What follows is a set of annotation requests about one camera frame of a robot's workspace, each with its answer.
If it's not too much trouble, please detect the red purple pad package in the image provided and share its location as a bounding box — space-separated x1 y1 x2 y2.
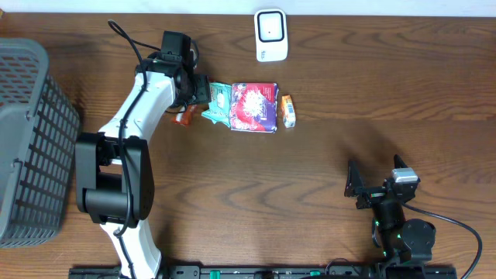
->
229 83 278 133

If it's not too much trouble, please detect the small orange tissue pack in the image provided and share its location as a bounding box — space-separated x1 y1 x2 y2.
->
281 95 296 128

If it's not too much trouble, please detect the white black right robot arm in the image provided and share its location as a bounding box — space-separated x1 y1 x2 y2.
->
344 155 436 278

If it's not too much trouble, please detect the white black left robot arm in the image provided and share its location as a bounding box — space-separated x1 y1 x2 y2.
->
75 58 209 278

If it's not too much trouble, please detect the white barcode scanner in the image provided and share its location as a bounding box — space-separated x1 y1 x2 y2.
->
253 9 288 62

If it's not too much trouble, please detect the orange snack bar wrapper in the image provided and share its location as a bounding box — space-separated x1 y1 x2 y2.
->
171 105 198 126

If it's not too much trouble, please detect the teal wet wipes packet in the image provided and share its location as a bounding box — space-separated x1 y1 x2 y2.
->
201 82 232 127

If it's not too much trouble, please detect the grey plastic mesh basket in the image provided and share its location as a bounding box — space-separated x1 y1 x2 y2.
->
1 38 81 248

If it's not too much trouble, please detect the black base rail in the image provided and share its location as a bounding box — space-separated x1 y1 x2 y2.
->
68 264 459 279

